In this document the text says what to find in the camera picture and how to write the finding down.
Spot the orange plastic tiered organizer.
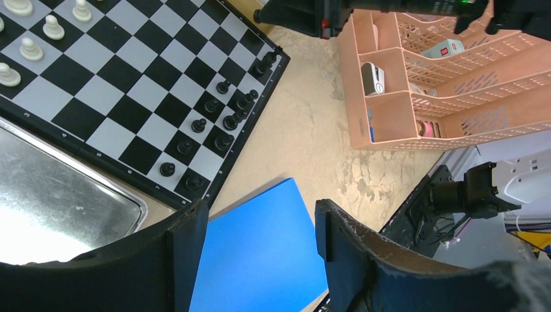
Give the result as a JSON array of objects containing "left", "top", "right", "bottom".
[{"left": 337, "top": 10, "right": 550, "bottom": 151}]

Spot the white small device in organizer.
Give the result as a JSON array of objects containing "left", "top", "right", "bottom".
[{"left": 361, "top": 62, "right": 385, "bottom": 96}]

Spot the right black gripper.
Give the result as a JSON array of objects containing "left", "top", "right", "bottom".
[{"left": 253, "top": 0, "right": 492, "bottom": 40}]

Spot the black chess bishop piece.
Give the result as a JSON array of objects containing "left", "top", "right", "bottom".
[{"left": 222, "top": 110, "right": 248, "bottom": 131}]

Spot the blue capped small bottle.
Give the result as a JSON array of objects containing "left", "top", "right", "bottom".
[{"left": 366, "top": 108, "right": 376, "bottom": 142}]

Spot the green white small box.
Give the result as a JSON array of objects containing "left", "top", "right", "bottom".
[{"left": 421, "top": 39, "right": 465, "bottom": 59}]

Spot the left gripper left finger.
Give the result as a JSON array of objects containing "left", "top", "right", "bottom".
[{"left": 1, "top": 200, "right": 209, "bottom": 311}]

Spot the black and silver chessboard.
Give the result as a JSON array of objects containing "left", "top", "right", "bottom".
[{"left": 1, "top": 1, "right": 290, "bottom": 209}]

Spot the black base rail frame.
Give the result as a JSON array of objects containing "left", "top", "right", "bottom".
[{"left": 379, "top": 165, "right": 456, "bottom": 258}]

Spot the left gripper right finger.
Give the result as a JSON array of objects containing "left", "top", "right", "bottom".
[{"left": 315, "top": 199, "right": 550, "bottom": 311}]

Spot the blue folder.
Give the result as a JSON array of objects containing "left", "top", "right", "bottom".
[{"left": 190, "top": 178, "right": 327, "bottom": 311}]

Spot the black chess piece d-file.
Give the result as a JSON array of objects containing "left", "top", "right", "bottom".
[{"left": 236, "top": 90, "right": 259, "bottom": 111}]

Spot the black chess pawn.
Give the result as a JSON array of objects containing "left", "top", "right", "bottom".
[
  {"left": 177, "top": 140, "right": 193, "bottom": 155},
  {"left": 159, "top": 162, "right": 176, "bottom": 177}
]

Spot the black chess rook corner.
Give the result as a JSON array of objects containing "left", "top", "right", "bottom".
[{"left": 185, "top": 175, "right": 203, "bottom": 192}]

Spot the white chess piece row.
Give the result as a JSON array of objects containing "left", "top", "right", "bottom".
[{"left": 1, "top": 1, "right": 108, "bottom": 94}]

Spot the pink round item in organizer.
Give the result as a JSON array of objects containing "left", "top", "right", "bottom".
[{"left": 416, "top": 120, "right": 436, "bottom": 138}]

